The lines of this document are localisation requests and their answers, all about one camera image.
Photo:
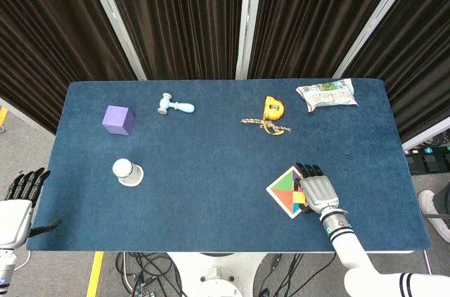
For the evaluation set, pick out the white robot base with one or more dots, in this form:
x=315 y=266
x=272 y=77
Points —
x=218 y=276

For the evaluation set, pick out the blue triangle tangram piece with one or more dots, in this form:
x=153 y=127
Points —
x=297 y=209

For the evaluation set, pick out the purple cube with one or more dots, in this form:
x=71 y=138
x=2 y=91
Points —
x=117 y=119

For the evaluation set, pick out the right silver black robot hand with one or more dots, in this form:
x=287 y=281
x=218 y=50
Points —
x=320 y=191

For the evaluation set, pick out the purple parallelogram tangram piece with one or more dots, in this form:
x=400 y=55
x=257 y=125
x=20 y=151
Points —
x=298 y=181

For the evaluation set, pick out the white partition post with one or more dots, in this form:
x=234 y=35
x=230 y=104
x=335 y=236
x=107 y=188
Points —
x=249 y=19
x=112 y=19
x=376 y=19
x=425 y=139

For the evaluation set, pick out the yellow square block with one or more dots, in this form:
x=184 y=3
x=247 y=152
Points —
x=299 y=197

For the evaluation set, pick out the dark brown curtain panel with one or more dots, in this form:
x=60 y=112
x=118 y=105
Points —
x=422 y=64
x=309 y=19
x=175 y=19
x=42 y=29

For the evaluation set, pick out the green triangle tangram piece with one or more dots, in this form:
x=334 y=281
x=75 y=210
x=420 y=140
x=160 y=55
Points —
x=284 y=182

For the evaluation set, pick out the white paper cup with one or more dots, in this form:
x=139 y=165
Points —
x=126 y=172

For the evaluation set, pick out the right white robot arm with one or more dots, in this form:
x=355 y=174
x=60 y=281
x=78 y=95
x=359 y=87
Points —
x=348 y=251

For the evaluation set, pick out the white table frame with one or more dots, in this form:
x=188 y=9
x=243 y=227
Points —
x=246 y=252

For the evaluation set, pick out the light blue toy hammer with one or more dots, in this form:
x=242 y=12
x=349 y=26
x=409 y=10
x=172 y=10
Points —
x=179 y=106

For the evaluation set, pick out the orange triangle tangram piece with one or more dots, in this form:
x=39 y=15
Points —
x=285 y=198

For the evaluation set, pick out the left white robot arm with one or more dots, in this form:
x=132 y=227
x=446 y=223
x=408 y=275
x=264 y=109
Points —
x=6 y=265

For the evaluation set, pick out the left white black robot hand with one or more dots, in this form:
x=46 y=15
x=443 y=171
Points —
x=14 y=219

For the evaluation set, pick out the white sneaker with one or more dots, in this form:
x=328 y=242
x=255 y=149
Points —
x=427 y=205

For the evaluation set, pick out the white snack bag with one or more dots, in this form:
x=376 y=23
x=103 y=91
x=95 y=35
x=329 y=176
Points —
x=327 y=94

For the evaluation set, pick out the wooden tangram board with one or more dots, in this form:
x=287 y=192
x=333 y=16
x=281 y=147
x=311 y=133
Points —
x=277 y=191

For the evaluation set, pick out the blue table cloth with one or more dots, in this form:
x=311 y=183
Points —
x=211 y=170

